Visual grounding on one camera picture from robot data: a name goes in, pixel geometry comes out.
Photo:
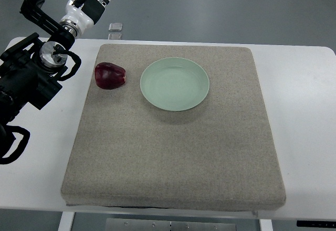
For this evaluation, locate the black table control panel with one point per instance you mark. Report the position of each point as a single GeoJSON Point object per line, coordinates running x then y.
{"type": "Point", "coordinates": [316, 224]}

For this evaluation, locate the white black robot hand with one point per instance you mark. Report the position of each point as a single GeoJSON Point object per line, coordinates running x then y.
{"type": "Point", "coordinates": [82, 15]}

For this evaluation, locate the white table leg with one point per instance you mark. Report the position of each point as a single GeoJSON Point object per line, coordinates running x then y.
{"type": "Point", "coordinates": [265, 225]}
{"type": "Point", "coordinates": [66, 221]}

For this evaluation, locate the metal table crossbar plate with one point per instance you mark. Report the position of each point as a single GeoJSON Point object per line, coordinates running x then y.
{"type": "Point", "coordinates": [138, 224]}

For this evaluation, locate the beige fabric cushion mat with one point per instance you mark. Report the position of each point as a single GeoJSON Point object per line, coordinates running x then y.
{"type": "Point", "coordinates": [218, 156]}

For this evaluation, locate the white left table leg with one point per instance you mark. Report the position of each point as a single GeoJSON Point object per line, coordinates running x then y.
{"type": "Point", "coordinates": [66, 221]}

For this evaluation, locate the red apple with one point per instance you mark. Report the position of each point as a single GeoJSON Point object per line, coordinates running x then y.
{"type": "Point", "coordinates": [109, 76]}

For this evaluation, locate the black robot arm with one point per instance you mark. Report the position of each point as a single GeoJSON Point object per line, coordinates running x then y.
{"type": "Point", "coordinates": [31, 72]}

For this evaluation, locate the light green plate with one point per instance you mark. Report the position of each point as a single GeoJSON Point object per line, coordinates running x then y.
{"type": "Point", "coordinates": [174, 84]}

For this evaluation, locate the lower silver floor plate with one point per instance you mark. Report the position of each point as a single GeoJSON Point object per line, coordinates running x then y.
{"type": "Point", "coordinates": [114, 36]}

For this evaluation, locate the white right table leg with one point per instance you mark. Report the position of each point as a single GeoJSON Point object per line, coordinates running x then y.
{"type": "Point", "coordinates": [265, 225]}

